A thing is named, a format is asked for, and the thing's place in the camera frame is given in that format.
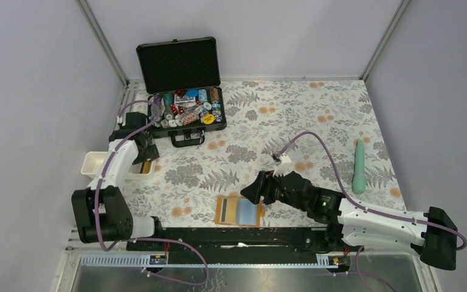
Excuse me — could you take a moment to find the yellow round chip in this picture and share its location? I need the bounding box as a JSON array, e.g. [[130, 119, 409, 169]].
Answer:
[[201, 114, 215, 125]]

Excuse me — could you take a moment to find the purple cable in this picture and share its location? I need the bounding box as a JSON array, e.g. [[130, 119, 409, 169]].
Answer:
[[272, 131, 467, 251], [93, 95, 210, 287]]

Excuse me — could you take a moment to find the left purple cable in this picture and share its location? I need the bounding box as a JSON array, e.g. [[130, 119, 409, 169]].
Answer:
[[93, 95, 210, 287]]

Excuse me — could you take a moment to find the white rectangular plastic tray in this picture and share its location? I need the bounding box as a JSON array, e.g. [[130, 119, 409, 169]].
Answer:
[[80, 151, 157, 180]]

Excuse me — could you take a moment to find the black poker chip case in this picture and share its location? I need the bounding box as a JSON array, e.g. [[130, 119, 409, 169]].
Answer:
[[136, 36, 227, 147]]

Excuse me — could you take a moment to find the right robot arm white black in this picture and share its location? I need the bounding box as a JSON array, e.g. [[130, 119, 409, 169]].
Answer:
[[240, 171, 457, 271]]

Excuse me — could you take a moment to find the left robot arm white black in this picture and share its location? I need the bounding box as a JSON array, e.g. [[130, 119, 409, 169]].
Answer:
[[71, 112, 165, 250]]

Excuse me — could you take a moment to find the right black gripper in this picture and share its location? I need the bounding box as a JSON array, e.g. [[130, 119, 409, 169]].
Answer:
[[240, 169, 308, 212]]

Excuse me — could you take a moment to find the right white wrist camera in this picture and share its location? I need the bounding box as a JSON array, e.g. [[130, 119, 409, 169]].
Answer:
[[272, 153, 292, 177]]

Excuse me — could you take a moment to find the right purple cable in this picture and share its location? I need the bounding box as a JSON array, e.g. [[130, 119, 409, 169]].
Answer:
[[272, 131, 467, 251]]

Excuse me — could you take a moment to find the orange leather card holder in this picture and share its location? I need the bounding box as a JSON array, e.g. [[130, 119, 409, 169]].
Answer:
[[214, 196, 263, 228]]

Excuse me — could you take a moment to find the grey slotted cable duct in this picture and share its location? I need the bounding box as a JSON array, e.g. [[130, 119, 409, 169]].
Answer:
[[79, 253, 339, 270]]

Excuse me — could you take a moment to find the mint green wand massager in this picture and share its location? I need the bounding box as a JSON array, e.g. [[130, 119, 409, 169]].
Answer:
[[351, 140, 367, 194]]

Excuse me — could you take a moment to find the floral patterned table mat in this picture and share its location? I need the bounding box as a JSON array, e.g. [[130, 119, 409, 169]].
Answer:
[[123, 80, 406, 227]]

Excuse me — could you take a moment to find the blue round chip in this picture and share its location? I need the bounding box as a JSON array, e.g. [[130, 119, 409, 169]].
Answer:
[[186, 89, 199, 98]]

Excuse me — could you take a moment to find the light blue card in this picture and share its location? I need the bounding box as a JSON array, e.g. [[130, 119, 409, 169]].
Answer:
[[236, 199, 261, 226]]

